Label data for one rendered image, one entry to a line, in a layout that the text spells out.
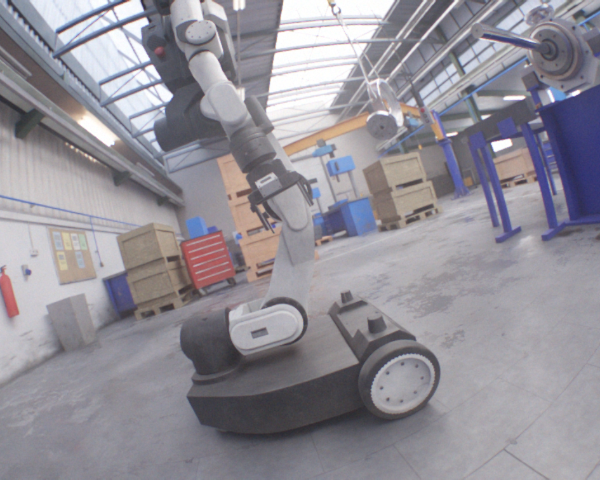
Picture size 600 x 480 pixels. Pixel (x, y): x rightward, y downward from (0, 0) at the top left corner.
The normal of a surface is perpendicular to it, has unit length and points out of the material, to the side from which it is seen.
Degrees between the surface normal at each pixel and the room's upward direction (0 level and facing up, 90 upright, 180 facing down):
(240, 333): 90
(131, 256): 90
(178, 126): 113
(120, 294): 90
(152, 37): 90
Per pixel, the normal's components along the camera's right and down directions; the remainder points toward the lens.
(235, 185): 0.18, -0.03
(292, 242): 0.18, 0.41
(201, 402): -0.27, 0.11
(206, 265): 0.47, -0.13
